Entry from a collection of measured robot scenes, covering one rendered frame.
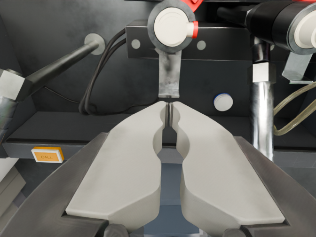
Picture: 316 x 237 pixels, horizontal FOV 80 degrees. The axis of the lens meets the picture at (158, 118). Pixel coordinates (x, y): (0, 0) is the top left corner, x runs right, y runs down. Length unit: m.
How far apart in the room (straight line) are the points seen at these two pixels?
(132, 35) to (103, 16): 0.17
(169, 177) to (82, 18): 0.62
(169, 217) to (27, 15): 0.67
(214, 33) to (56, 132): 0.35
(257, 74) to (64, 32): 0.36
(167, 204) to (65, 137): 0.47
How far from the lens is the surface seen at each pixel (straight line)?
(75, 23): 0.43
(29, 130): 0.48
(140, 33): 0.24
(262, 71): 0.18
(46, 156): 0.42
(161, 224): 0.73
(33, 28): 0.47
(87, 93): 0.24
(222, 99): 0.44
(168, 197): 0.74
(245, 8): 0.23
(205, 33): 0.25
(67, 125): 0.46
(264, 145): 0.18
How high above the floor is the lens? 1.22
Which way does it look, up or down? 58 degrees down
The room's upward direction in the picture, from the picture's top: 176 degrees counter-clockwise
